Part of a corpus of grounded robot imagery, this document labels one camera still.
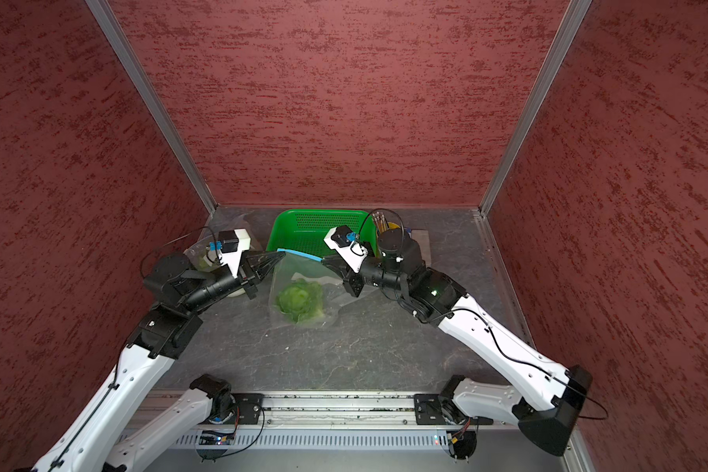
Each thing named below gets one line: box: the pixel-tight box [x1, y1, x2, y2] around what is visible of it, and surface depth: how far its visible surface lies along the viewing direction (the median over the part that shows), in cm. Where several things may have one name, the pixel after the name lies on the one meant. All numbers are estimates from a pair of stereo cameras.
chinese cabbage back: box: [274, 279, 324, 324], surface depth 76 cm
